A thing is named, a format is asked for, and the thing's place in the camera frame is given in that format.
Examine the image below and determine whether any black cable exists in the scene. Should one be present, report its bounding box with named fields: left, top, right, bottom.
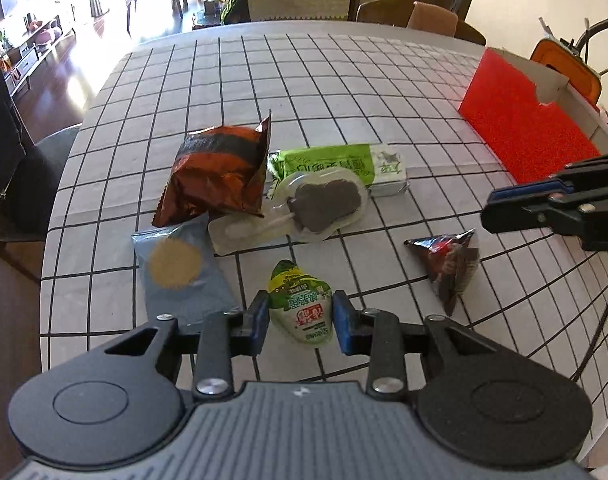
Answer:
left=574, top=270, right=608, bottom=381

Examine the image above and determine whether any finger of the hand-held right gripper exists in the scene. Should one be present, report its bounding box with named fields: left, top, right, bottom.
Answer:
left=481, top=197, right=584, bottom=233
left=488, top=152, right=608, bottom=206

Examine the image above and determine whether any pink cloth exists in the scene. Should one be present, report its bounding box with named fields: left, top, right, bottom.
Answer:
left=408, top=1, right=458, bottom=37

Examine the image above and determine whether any dark red foil snack bag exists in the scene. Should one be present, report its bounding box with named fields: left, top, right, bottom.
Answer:
left=151, top=109, right=273, bottom=228

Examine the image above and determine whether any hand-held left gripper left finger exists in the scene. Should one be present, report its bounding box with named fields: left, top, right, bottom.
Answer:
left=101, top=291, right=271, bottom=402

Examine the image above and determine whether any green white jelly pouch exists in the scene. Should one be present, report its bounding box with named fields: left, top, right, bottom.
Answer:
left=268, top=259, right=333, bottom=347

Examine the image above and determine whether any wooden dining chair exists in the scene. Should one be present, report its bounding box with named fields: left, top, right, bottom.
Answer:
left=356, top=0, right=487, bottom=46

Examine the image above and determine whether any dark triangular snack packet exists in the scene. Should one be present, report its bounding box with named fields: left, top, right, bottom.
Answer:
left=404, top=227, right=480, bottom=317

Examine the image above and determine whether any chocolate lollipop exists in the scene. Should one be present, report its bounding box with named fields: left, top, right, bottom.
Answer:
left=207, top=170, right=371, bottom=256

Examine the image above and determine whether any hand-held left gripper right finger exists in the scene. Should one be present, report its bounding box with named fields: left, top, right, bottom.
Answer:
left=332, top=290, right=504, bottom=402

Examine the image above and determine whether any red cardboard box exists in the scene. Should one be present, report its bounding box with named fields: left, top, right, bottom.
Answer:
left=458, top=47, right=608, bottom=186

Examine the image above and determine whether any green white snack packet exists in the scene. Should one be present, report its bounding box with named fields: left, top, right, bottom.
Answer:
left=268, top=142, right=411, bottom=198

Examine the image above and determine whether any orange tissue box organizer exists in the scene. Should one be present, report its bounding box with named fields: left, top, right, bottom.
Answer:
left=531, top=35, right=604, bottom=106

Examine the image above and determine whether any dark grey chair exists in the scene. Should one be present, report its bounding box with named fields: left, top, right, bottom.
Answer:
left=0, top=65, right=85, bottom=281

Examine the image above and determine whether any white tv cabinet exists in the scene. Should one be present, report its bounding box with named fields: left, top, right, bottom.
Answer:
left=4, top=10, right=80, bottom=96

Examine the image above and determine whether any grey-blue cookie packet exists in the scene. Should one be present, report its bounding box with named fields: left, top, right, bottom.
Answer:
left=131, top=212, right=242, bottom=331

